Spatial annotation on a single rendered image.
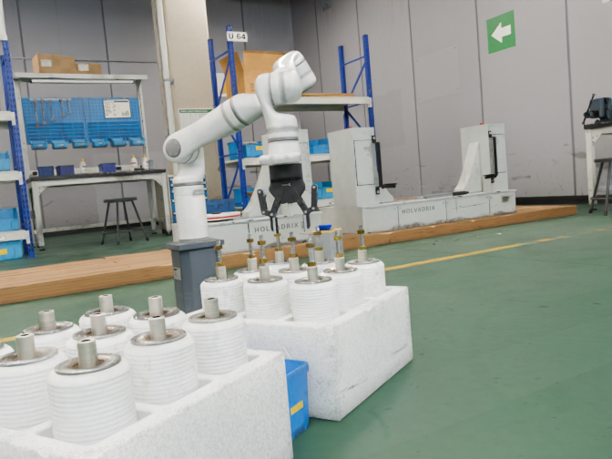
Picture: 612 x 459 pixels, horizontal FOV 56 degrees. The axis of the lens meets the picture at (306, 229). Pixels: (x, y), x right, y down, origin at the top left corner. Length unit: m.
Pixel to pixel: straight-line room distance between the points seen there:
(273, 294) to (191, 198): 0.65
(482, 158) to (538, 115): 2.22
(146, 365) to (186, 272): 0.98
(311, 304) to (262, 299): 0.12
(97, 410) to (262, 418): 0.29
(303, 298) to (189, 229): 0.71
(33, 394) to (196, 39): 7.39
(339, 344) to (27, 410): 0.55
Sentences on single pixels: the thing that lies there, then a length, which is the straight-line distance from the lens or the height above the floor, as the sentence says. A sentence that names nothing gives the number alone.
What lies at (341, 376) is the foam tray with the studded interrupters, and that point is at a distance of 1.12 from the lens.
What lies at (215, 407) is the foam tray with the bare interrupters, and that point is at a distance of 0.82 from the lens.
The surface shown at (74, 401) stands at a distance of 0.72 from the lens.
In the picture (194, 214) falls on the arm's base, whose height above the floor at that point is 0.38.
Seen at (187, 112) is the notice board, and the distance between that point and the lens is 7.77.
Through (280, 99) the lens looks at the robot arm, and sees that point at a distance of 1.30.
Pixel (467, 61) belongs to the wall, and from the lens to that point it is 7.72.
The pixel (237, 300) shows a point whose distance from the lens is 1.27.
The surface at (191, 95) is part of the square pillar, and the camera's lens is 7.85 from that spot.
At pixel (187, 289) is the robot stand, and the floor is 0.17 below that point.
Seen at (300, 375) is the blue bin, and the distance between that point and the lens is 1.06.
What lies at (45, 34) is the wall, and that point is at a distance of 9.93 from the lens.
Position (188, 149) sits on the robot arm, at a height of 0.58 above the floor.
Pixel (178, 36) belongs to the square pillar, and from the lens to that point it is 7.97.
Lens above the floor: 0.44
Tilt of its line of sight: 4 degrees down
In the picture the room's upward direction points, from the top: 5 degrees counter-clockwise
